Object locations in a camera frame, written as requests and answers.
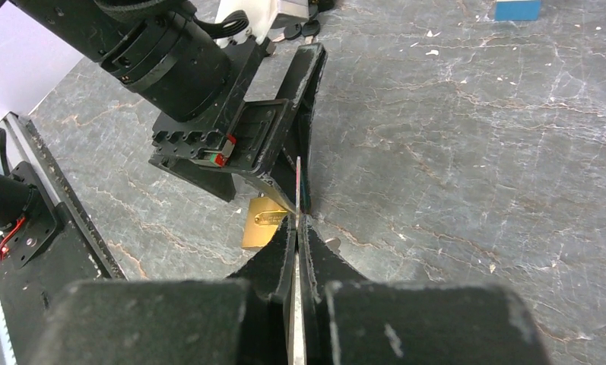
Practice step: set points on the small silver keys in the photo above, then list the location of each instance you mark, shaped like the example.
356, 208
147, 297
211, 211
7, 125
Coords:
303, 200

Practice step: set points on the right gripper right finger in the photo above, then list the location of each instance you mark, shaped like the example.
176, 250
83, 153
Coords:
319, 265

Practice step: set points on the black key bunch large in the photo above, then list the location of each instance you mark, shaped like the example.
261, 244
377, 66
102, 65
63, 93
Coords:
311, 28

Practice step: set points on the white blue cube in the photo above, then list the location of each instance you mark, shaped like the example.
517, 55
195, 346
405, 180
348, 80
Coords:
517, 10

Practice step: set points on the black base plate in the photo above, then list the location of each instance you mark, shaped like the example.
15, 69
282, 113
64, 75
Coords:
56, 244

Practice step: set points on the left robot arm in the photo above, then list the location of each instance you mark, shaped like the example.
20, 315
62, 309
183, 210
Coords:
134, 41

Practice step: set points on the brass padlock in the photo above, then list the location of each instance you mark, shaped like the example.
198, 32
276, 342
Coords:
263, 219

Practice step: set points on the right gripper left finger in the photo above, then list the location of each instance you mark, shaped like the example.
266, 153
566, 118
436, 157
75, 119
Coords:
270, 273

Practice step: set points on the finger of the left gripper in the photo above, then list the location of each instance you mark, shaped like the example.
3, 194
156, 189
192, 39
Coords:
274, 189
300, 87

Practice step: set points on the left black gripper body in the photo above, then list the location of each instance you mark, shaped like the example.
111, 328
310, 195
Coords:
207, 132

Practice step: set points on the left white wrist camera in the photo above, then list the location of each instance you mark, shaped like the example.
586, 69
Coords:
263, 15

